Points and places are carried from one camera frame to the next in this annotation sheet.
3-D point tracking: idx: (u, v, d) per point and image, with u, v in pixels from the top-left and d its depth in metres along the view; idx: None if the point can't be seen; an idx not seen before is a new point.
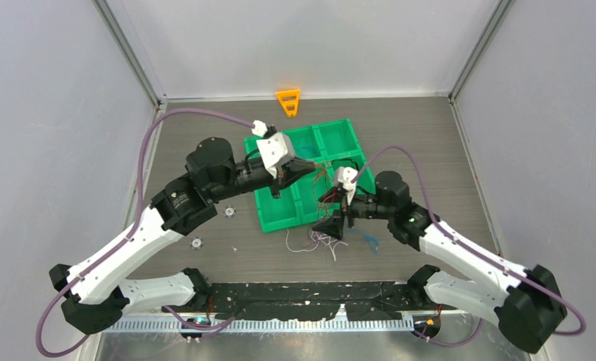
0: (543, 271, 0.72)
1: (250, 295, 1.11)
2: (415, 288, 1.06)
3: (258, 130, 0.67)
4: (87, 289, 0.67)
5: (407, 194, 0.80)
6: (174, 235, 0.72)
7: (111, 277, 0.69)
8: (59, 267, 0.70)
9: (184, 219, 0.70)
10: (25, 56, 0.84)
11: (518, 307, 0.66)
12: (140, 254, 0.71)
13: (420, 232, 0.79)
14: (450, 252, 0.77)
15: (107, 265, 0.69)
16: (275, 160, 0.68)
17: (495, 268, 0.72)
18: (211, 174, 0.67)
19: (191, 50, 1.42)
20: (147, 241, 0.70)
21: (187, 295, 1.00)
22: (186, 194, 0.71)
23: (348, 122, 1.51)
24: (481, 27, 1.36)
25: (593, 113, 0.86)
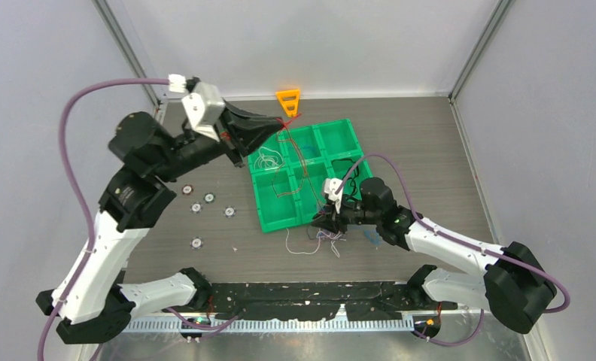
0: (521, 247, 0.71)
1: (250, 295, 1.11)
2: (415, 289, 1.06)
3: (175, 85, 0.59)
4: (72, 310, 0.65)
5: (390, 197, 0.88)
6: (136, 231, 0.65)
7: (93, 292, 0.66)
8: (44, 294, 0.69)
9: (138, 213, 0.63)
10: (25, 56, 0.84)
11: (497, 283, 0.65)
12: (110, 262, 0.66)
13: (404, 230, 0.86)
14: (433, 243, 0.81)
15: (82, 281, 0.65)
16: (197, 116, 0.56)
17: (473, 251, 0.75)
18: (146, 156, 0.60)
19: (191, 50, 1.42)
20: (108, 249, 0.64)
21: (189, 293, 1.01)
22: (130, 187, 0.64)
23: (348, 122, 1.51)
24: (480, 28, 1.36)
25: (593, 113, 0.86)
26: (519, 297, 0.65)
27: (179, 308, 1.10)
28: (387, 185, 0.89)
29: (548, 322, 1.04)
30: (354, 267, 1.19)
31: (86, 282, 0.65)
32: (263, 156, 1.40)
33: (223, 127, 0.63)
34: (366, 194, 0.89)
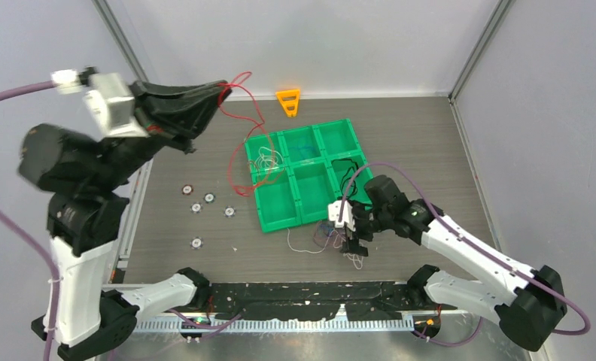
0: (551, 271, 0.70)
1: (250, 295, 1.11)
2: (415, 288, 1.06)
3: (61, 82, 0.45)
4: (66, 333, 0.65)
5: (393, 187, 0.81)
6: (95, 248, 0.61)
7: (77, 313, 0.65)
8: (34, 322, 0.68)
9: (90, 231, 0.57)
10: (25, 56, 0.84)
11: (526, 309, 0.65)
12: (83, 283, 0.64)
13: (424, 226, 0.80)
14: (454, 248, 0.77)
15: (61, 309, 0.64)
16: (104, 119, 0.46)
17: (501, 268, 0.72)
18: (65, 172, 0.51)
19: (192, 50, 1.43)
20: (74, 274, 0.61)
21: (190, 292, 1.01)
22: (70, 207, 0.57)
23: (348, 122, 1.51)
24: (480, 28, 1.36)
25: (593, 113, 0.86)
26: (541, 322, 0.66)
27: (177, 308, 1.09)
28: (387, 174, 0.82)
29: None
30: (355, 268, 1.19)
31: (65, 307, 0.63)
32: (263, 157, 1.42)
33: (149, 119, 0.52)
34: (369, 189, 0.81)
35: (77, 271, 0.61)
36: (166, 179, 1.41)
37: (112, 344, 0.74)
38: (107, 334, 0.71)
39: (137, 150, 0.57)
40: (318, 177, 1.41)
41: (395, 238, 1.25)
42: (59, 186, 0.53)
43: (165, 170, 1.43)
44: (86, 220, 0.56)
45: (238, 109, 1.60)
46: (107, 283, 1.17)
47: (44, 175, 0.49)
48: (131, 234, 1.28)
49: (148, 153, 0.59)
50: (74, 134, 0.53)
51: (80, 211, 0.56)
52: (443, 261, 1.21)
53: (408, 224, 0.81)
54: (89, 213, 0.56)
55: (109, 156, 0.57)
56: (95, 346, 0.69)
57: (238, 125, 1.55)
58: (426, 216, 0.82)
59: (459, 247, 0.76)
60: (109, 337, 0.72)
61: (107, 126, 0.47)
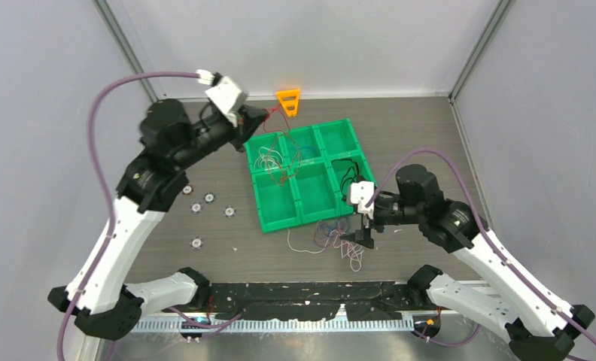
0: (583, 308, 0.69)
1: (250, 295, 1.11)
2: (415, 288, 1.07)
3: (205, 78, 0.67)
4: (92, 299, 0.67)
5: (435, 186, 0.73)
6: (155, 213, 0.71)
7: (112, 277, 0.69)
8: (53, 289, 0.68)
9: (157, 194, 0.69)
10: (25, 57, 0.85)
11: (560, 350, 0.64)
12: (130, 245, 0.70)
13: (466, 241, 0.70)
14: (497, 273, 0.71)
15: (101, 269, 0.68)
16: (230, 102, 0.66)
17: (542, 303, 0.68)
18: (168, 134, 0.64)
19: (193, 50, 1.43)
20: (129, 232, 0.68)
21: (191, 290, 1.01)
22: (149, 172, 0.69)
23: (348, 122, 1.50)
24: (480, 28, 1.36)
25: (594, 113, 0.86)
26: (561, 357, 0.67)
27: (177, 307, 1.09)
28: (430, 172, 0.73)
29: None
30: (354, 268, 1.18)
31: (107, 266, 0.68)
32: (263, 157, 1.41)
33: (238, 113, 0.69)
34: (408, 183, 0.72)
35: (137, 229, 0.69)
36: None
37: (120, 332, 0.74)
38: (120, 316, 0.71)
39: (217, 137, 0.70)
40: (318, 177, 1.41)
41: (394, 238, 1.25)
42: (154, 144, 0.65)
43: None
44: (158, 182, 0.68)
45: None
46: None
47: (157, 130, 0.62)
48: None
49: (214, 147, 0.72)
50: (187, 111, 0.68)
51: (156, 175, 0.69)
52: (443, 261, 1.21)
53: (445, 231, 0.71)
54: (163, 179, 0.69)
55: (197, 138, 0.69)
56: (105, 328, 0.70)
57: None
58: (467, 229, 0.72)
59: (501, 274, 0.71)
60: (118, 322, 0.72)
61: (229, 108, 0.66)
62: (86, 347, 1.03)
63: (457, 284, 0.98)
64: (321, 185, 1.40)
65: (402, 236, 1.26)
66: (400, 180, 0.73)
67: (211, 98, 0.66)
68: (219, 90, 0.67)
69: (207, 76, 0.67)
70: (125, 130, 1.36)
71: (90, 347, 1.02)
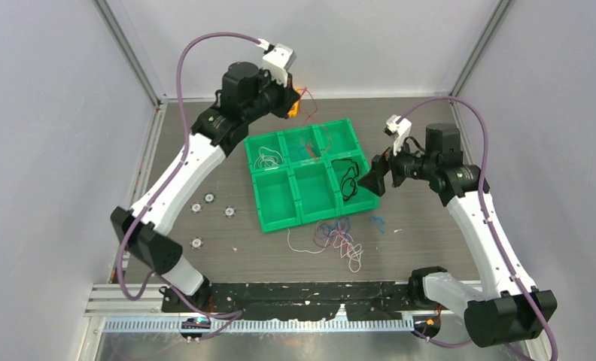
0: (551, 296, 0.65)
1: (250, 295, 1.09)
2: (415, 280, 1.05)
3: (263, 45, 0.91)
4: (159, 215, 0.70)
5: (454, 142, 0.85)
6: (222, 154, 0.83)
7: (177, 201, 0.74)
8: (117, 208, 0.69)
9: (227, 136, 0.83)
10: (25, 57, 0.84)
11: (499, 310, 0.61)
12: (195, 175, 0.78)
13: (459, 190, 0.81)
14: (474, 226, 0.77)
15: (169, 190, 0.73)
16: (285, 59, 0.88)
17: (506, 268, 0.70)
18: (244, 87, 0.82)
19: (193, 50, 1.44)
20: (200, 161, 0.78)
21: (196, 282, 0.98)
22: (221, 117, 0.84)
23: (348, 122, 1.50)
24: (480, 27, 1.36)
25: (594, 113, 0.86)
26: (502, 327, 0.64)
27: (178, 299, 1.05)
28: (457, 128, 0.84)
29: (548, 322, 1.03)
30: (354, 269, 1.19)
31: (178, 186, 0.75)
32: (263, 157, 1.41)
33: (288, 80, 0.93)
34: (431, 131, 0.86)
35: (207, 159, 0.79)
36: None
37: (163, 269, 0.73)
38: (169, 247, 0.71)
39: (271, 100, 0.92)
40: (318, 177, 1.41)
41: (394, 238, 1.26)
42: (232, 93, 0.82)
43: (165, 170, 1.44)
44: (230, 125, 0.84)
45: None
46: (107, 282, 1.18)
47: (240, 81, 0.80)
48: None
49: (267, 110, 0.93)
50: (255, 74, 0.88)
51: (227, 120, 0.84)
52: (443, 261, 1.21)
53: (445, 180, 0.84)
54: (233, 125, 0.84)
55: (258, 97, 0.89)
56: (158, 253, 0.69)
57: None
58: (467, 183, 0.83)
59: (478, 228, 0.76)
60: (168, 251, 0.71)
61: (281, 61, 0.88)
62: (87, 347, 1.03)
63: (445, 274, 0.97)
64: (321, 185, 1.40)
65: (402, 236, 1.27)
66: (428, 129, 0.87)
67: (269, 59, 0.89)
68: (275, 54, 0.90)
69: (265, 45, 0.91)
70: (126, 129, 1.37)
71: (89, 346, 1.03)
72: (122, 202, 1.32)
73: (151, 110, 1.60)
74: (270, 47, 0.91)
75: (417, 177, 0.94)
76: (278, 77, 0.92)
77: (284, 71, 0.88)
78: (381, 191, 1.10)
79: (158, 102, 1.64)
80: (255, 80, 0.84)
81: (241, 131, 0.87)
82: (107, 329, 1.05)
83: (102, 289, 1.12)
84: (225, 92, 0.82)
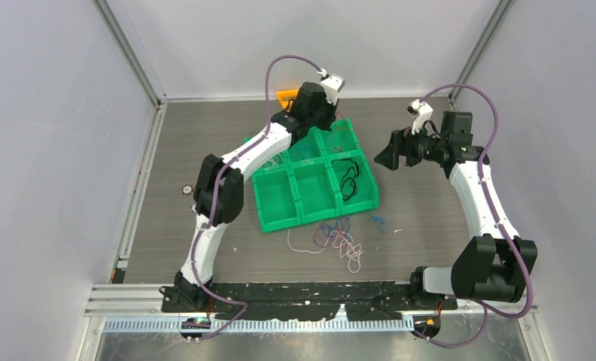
0: (532, 247, 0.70)
1: (250, 295, 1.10)
2: (415, 277, 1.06)
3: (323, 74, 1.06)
4: (244, 165, 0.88)
5: (466, 124, 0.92)
6: (287, 143, 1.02)
7: (253, 164, 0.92)
8: (211, 154, 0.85)
9: (295, 132, 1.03)
10: (25, 57, 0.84)
11: (478, 248, 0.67)
12: (269, 150, 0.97)
13: (460, 159, 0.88)
14: (470, 185, 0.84)
15: (253, 152, 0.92)
16: (337, 83, 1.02)
17: (491, 216, 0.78)
18: (314, 98, 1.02)
19: (193, 50, 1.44)
20: (277, 139, 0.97)
21: (207, 275, 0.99)
22: (292, 117, 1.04)
23: (348, 122, 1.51)
24: (480, 28, 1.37)
25: (594, 113, 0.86)
26: (482, 270, 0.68)
27: (178, 298, 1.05)
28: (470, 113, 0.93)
29: (548, 322, 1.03)
30: (354, 269, 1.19)
31: (259, 151, 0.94)
32: None
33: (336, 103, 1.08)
34: (446, 113, 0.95)
35: (281, 140, 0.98)
36: (166, 180, 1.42)
37: (224, 219, 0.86)
38: (238, 199, 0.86)
39: (326, 113, 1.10)
40: (318, 177, 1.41)
41: (395, 238, 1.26)
42: (304, 102, 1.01)
43: (165, 170, 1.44)
44: (299, 123, 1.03)
45: (238, 110, 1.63)
46: (107, 283, 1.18)
47: (311, 93, 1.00)
48: (131, 234, 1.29)
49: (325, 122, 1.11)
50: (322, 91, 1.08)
51: (298, 119, 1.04)
52: (443, 261, 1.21)
53: (449, 152, 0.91)
54: (300, 124, 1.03)
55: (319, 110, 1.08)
56: (234, 196, 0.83)
57: (238, 126, 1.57)
58: (470, 158, 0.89)
59: (472, 186, 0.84)
60: (236, 204, 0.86)
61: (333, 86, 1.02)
62: (86, 347, 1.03)
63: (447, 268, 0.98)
64: (322, 185, 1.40)
65: (402, 236, 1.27)
66: (445, 112, 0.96)
67: (326, 83, 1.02)
68: (331, 80, 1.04)
69: (323, 71, 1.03)
70: (126, 129, 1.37)
71: (89, 347, 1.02)
72: (122, 202, 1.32)
73: (151, 110, 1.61)
74: (327, 75, 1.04)
75: (429, 157, 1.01)
76: (330, 96, 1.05)
77: (334, 92, 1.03)
78: (393, 165, 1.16)
79: (158, 102, 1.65)
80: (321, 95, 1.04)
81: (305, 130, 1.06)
82: (107, 329, 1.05)
83: (102, 290, 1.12)
84: (298, 99, 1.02)
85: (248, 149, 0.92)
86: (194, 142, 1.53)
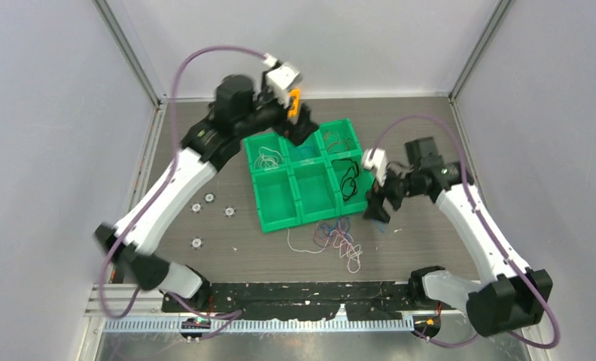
0: (543, 274, 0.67)
1: (250, 295, 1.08)
2: (415, 280, 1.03)
3: (269, 61, 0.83)
4: (143, 235, 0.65)
5: (432, 147, 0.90)
6: (211, 171, 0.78)
7: (161, 222, 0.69)
8: (100, 226, 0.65)
9: (217, 152, 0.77)
10: (25, 56, 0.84)
11: (497, 293, 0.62)
12: (182, 194, 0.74)
13: (445, 184, 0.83)
14: (465, 217, 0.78)
15: (154, 210, 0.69)
16: (290, 80, 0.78)
17: (498, 253, 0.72)
18: (238, 102, 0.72)
19: (193, 50, 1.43)
20: (189, 179, 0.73)
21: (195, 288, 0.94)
22: (213, 130, 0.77)
23: (348, 122, 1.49)
24: (481, 26, 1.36)
25: (594, 113, 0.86)
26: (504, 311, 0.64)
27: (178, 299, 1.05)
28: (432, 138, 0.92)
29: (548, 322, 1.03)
30: (353, 269, 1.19)
31: (165, 203, 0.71)
32: (263, 157, 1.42)
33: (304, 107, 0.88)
34: (409, 145, 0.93)
35: (194, 177, 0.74)
36: None
37: (150, 286, 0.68)
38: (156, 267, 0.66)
39: (269, 115, 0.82)
40: (318, 176, 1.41)
41: (394, 238, 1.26)
42: (224, 107, 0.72)
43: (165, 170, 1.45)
44: (220, 140, 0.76)
45: None
46: (107, 282, 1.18)
47: (232, 95, 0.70)
48: None
49: (259, 128, 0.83)
50: (266, 87, 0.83)
51: (217, 135, 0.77)
52: (443, 261, 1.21)
53: (430, 177, 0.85)
54: (225, 141, 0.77)
55: (256, 113, 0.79)
56: (144, 269, 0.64)
57: None
58: (452, 178, 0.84)
59: (467, 216, 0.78)
60: (159, 269, 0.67)
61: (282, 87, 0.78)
62: (87, 347, 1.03)
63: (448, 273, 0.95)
64: (322, 185, 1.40)
65: (402, 236, 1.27)
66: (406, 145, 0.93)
67: (273, 78, 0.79)
68: (281, 73, 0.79)
69: (273, 60, 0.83)
70: (126, 130, 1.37)
71: (89, 347, 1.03)
72: (122, 203, 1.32)
73: (151, 110, 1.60)
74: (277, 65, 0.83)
75: (411, 195, 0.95)
76: (279, 95, 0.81)
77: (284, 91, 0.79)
78: (384, 217, 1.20)
79: (158, 102, 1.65)
80: (252, 93, 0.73)
81: (231, 148, 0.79)
82: (107, 329, 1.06)
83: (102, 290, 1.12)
84: (216, 104, 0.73)
85: (147, 210, 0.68)
86: None
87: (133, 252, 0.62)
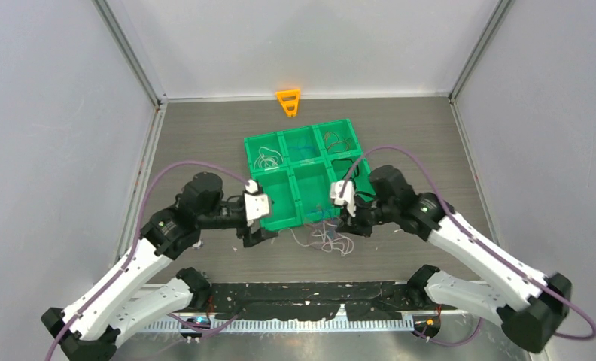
0: (561, 277, 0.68)
1: (250, 295, 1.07)
2: (415, 288, 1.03)
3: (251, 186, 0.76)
4: (86, 325, 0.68)
5: (402, 181, 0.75)
6: (166, 260, 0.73)
7: (111, 308, 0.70)
8: (50, 310, 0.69)
9: (174, 244, 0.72)
10: (25, 56, 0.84)
11: (538, 317, 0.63)
12: (138, 282, 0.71)
13: (433, 224, 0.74)
14: (466, 249, 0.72)
15: (104, 298, 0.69)
16: (257, 216, 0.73)
17: (515, 274, 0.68)
18: (205, 198, 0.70)
19: (193, 50, 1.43)
20: (141, 270, 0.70)
21: (186, 298, 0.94)
22: (173, 221, 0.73)
23: (348, 122, 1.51)
24: (481, 26, 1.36)
25: (594, 113, 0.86)
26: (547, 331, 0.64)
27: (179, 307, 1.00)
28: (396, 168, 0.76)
29: None
30: (348, 248, 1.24)
31: (115, 294, 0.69)
32: (263, 157, 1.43)
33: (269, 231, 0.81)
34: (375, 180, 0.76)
35: (147, 268, 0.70)
36: (166, 180, 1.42)
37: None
38: (98, 351, 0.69)
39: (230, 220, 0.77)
40: (318, 177, 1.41)
41: (394, 238, 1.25)
42: (190, 202, 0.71)
43: (165, 170, 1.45)
44: (180, 232, 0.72)
45: (237, 110, 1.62)
46: None
47: (199, 194, 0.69)
48: (131, 233, 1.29)
49: (223, 226, 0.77)
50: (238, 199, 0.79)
51: (178, 228, 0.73)
52: (442, 261, 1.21)
53: (416, 219, 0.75)
54: (183, 232, 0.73)
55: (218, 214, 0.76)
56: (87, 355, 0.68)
57: (238, 126, 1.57)
58: (435, 213, 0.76)
59: (469, 249, 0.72)
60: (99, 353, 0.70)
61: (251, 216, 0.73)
62: None
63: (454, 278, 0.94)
64: (322, 185, 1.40)
65: (402, 237, 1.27)
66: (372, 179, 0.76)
67: (246, 202, 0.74)
68: (253, 200, 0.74)
69: (252, 188, 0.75)
70: (125, 130, 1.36)
71: None
72: (122, 203, 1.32)
73: (151, 111, 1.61)
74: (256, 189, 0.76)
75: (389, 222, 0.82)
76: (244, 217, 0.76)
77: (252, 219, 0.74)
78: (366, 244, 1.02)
79: (158, 103, 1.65)
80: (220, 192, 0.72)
81: (190, 241, 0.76)
82: None
83: None
84: (182, 198, 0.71)
85: (97, 297, 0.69)
86: (194, 142, 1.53)
87: (75, 341, 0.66)
